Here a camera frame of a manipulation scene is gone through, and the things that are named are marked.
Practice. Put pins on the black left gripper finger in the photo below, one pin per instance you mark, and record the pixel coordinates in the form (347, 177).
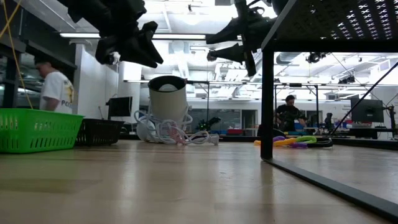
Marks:
(152, 37)
(141, 56)

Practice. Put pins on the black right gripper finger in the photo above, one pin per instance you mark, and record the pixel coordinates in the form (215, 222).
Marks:
(230, 53)
(230, 32)

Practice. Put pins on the background black robot arm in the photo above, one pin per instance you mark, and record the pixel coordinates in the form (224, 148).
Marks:
(211, 122)
(328, 121)

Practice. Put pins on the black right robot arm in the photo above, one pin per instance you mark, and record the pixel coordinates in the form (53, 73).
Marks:
(280, 4)

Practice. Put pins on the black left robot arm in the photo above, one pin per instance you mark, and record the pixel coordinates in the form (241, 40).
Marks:
(102, 15)

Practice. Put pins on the white desk lamp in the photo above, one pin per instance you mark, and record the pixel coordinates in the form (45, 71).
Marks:
(168, 102)

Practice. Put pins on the black computer monitor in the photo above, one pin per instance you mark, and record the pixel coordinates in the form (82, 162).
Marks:
(371, 113)
(119, 107)

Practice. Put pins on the black perforated metal shelf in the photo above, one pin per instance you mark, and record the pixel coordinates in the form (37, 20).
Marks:
(311, 31)

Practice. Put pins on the black ceiling spotlight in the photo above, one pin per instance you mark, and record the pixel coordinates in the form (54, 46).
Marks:
(314, 57)

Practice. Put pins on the black table clamp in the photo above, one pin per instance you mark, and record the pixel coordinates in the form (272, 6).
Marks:
(258, 130)
(127, 128)

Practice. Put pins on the red storage box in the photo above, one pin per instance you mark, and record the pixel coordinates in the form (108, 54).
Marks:
(235, 132)

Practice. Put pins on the person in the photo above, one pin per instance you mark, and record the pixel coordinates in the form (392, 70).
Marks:
(57, 90)
(287, 113)

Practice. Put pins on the black plastic basket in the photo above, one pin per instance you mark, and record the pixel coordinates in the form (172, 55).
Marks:
(99, 132)

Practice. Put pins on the green plastic basket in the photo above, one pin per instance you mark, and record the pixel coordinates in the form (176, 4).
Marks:
(37, 130)

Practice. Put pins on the black monitor stand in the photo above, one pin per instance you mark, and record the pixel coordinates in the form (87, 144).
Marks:
(392, 121)

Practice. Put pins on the black background workstation frame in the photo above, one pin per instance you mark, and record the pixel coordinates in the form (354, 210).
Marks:
(316, 102)

